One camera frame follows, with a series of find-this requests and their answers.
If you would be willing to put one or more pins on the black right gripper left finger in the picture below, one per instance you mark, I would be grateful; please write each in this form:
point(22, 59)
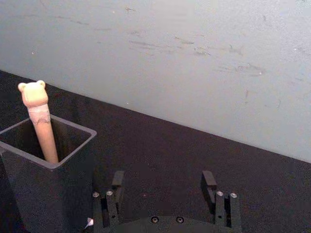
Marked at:
point(116, 194)

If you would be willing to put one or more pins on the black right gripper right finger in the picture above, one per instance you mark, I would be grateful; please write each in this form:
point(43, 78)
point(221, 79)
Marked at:
point(219, 206)

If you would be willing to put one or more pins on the black table cloth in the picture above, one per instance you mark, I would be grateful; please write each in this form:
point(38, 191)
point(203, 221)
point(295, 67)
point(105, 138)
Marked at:
point(184, 170)

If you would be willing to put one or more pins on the black square pen holder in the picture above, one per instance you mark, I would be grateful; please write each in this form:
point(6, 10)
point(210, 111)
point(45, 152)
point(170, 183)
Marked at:
point(46, 184)

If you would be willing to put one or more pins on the pink pen with bear head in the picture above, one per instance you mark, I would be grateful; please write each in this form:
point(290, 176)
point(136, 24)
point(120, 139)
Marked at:
point(40, 114)

